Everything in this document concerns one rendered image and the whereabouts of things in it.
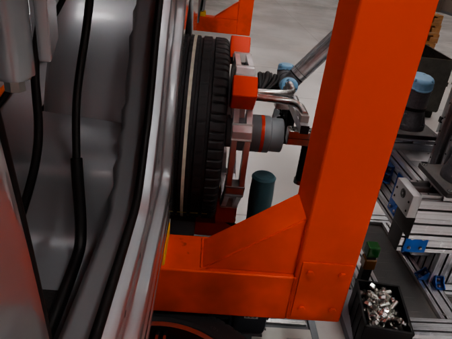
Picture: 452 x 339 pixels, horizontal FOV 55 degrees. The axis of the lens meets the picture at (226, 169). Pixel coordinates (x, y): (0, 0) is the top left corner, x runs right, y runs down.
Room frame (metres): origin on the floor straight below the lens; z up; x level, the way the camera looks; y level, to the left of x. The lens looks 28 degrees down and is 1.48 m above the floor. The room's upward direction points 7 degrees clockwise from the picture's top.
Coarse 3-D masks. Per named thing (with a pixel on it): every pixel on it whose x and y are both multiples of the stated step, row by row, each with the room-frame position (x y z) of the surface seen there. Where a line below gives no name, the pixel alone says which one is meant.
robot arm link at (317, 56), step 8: (328, 40) 1.85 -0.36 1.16; (312, 48) 1.89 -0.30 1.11; (320, 48) 1.85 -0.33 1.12; (328, 48) 1.84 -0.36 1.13; (304, 56) 1.88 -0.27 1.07; (312, 56) 1.85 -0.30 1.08; (320, 56) 1.84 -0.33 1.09; (296, 64) 1.88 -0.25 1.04; (304, 64) 1.85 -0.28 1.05; (312, 64) 1.84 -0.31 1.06; (320, 64) 1.85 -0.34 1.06; (288, 72) 1.87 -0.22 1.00; (296, 72) 1.84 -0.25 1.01; (304, 72) 1.84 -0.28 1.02; (312, 72) 1.85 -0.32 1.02; (280, 80) 1.86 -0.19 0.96; (288, 80) 1.82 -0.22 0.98; (296, 80) 1.84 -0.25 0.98; (304, 80) 1.86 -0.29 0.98; (280, 88) 1.83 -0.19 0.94; (296, 88) 1.82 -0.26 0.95
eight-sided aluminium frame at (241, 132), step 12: (240, 60) 1.50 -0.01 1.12; (240, 72) 1.39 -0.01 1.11; (252, 72) 1.40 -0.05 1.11; (228, 96) 1.74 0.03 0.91; (228, 108) 1.74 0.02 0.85; (240, 132) 1.25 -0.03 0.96; (228, 168) 1.24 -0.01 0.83; (240, 168) 1.27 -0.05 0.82; (228, 180) 1.24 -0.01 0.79; (240, 180) 1.25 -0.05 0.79; (228, 192) 1.24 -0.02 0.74; (240, 192) 1.25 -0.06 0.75; (228, 204) 1.38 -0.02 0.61
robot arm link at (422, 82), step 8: (416, 72) 1.93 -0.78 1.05; (416, 80) 1.86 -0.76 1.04; (424, 80) 1.85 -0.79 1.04; (432, 80) 1.87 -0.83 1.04; (416, 88) 1.84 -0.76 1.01; (424, 88) 1.84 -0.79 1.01; (432, 88) 1.86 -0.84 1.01; (416, 96) 1.84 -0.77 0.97; (424, 96) 1.84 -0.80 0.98; (408, 104) 1.85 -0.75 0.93; (416, 104) 1.83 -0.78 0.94; (424, 104) 1.84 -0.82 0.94
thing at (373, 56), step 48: (384, 0) 0.94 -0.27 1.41; (432, 0) 0.95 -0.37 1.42; (336, 48) 1.02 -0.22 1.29; (384, 48) 0.94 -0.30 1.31; (336, 96) 0.94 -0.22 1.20; (384, 96) 0.94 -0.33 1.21; (336, 144) 0.94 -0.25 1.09; (384, 144) 0.95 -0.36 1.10; (336, 192) 0.94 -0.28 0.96; (336, 240) 0.94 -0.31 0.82; (336, 288) 0.94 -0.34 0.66
